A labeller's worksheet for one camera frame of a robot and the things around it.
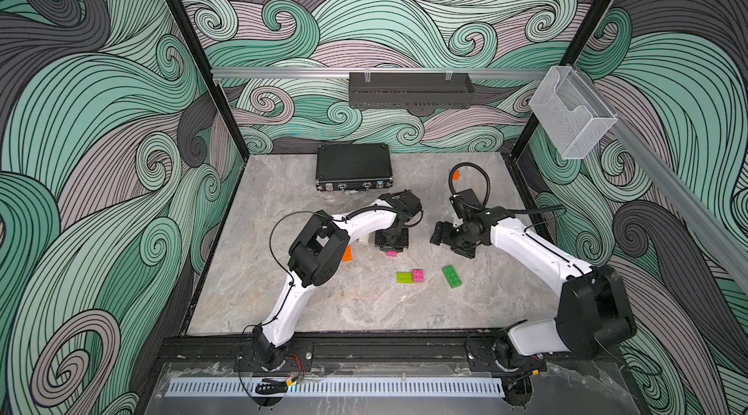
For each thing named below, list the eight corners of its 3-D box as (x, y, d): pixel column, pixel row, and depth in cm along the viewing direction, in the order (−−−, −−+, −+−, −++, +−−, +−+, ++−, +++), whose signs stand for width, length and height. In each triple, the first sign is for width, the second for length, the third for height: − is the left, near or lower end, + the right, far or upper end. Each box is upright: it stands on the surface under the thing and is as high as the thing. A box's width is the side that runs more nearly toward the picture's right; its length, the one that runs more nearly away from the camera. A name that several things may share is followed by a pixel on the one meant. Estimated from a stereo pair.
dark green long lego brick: (451, 289, 87) (452, 286, 85) (441, 269, 91) (442, 267, 89) (461, 285, 87) (462, 283, 86) (450, 266, 91) (452, 263, 90)
